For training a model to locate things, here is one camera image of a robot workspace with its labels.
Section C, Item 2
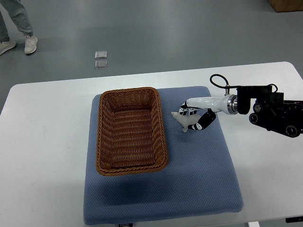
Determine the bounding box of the white sneaker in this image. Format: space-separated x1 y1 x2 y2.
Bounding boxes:
24 35 38 54
0 39 16 55

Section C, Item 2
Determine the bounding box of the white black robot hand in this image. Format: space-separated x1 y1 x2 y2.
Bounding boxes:
178 95 237 131

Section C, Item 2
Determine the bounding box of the person in grey trousers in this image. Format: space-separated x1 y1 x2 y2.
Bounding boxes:
0 0 34 42

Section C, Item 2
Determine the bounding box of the upper metal floor plate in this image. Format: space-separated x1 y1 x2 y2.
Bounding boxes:
95 51 107 59

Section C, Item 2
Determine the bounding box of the brown cardboard box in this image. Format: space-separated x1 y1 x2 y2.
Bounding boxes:
268 0 303 13

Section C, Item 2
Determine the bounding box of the blue quilted mat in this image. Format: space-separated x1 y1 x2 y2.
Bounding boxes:
83 86 244 225

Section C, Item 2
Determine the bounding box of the metal floor plate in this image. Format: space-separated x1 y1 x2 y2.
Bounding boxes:
95 51 107 59
95 60 107 69

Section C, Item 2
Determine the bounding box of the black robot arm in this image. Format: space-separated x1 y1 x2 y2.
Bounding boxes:
210 74 303 138

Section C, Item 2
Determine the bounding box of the white bear figurine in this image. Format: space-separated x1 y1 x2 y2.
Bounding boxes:
171 112 201 132

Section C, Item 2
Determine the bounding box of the lower metal floor plate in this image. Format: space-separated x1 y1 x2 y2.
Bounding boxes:
95 60 107 69

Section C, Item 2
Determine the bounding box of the brown wicker basket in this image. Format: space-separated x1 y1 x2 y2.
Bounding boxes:
96 87 169 176

